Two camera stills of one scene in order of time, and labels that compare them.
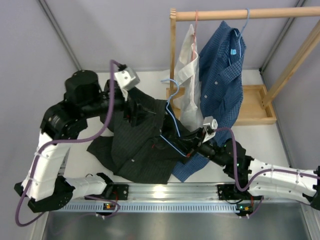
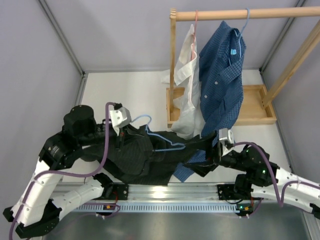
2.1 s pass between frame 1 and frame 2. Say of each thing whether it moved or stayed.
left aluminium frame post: stayed
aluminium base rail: stayed
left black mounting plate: stayed
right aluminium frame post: stayed
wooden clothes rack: stayed
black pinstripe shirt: moved
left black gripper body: moved
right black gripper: moved
